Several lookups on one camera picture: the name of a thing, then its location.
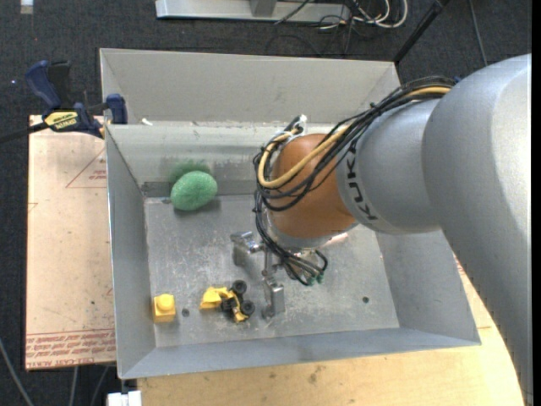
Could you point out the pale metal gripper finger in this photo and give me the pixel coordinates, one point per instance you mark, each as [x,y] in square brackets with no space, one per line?
[277,298]
[241,252]

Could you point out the yellow toy loader truck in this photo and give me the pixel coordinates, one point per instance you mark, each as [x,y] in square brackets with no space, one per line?
[224,299]

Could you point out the grey metal bin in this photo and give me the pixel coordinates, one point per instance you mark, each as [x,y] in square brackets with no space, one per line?
[190,252]

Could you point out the green oval sponge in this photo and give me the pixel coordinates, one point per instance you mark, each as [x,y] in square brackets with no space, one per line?
[193,190]

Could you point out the yellow toy brick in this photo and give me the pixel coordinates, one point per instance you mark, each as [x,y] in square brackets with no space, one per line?
[164,309]

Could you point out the brown cardboard board, red print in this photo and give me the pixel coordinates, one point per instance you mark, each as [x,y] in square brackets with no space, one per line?
[63,248]

